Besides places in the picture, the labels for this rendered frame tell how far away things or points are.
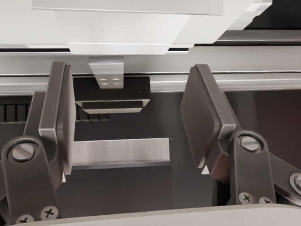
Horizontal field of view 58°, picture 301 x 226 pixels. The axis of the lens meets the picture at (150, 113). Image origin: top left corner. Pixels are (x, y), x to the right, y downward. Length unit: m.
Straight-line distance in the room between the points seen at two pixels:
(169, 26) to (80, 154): 0.13
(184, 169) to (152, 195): 0.53
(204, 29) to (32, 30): 0.12
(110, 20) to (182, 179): 0.62
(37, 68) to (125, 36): 0.31
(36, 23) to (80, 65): 0.29
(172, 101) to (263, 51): 0.30
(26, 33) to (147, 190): 0.15
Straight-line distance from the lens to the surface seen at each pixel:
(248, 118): 0.82
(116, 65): 0.28
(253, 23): 0.91
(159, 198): 0.24
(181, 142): 0.76
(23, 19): 0.20
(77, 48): 0.24
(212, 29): 0.22
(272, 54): 0.56
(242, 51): 0.54
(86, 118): 0.62
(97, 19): 0.19
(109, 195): 0.24
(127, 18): 0.18
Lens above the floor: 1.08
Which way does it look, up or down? 4 degrees down
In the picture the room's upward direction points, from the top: 178 degrees clockwise
